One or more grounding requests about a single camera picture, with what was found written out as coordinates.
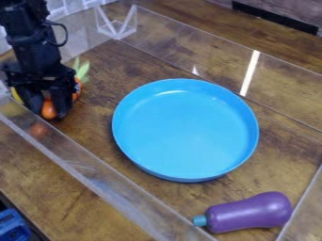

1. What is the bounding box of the purple toy eggplant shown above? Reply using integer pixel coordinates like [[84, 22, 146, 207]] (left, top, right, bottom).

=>
[[193, 191, 291, 233]]

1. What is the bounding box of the blue round tray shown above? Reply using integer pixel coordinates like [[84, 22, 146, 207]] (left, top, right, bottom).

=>
[[112, 79, 259, 183]]

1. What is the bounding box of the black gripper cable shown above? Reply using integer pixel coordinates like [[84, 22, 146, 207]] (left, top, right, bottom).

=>
[[40, 20, 70, 48]]

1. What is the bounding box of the clear acrylic barrier wall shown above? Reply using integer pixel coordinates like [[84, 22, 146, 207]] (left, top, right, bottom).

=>
[[0, 2, 322, 241]]

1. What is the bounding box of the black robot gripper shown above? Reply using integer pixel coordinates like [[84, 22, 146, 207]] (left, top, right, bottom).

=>
[[2, 27, 80, 120]]

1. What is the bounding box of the blue plastic crate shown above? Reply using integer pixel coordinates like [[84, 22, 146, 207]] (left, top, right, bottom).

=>
[[0, 208, 32, 241]]

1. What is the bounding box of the yellow toy lemon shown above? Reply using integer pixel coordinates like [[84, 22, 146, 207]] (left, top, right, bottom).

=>
[[11, 87, 24, 104]]

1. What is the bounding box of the orange toy carrot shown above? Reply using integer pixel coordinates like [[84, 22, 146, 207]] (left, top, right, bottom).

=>
[[42, 58, 91, 120]]

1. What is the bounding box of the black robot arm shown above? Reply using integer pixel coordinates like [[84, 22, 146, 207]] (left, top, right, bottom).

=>
[[0, 0, 79, 119]]

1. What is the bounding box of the black baseboard strip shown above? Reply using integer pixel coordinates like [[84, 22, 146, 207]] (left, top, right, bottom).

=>
[[231, 1, 318, 36]]

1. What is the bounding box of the white curtain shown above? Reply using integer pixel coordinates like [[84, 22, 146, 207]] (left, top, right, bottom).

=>
[[0, 25, 11, 55]]

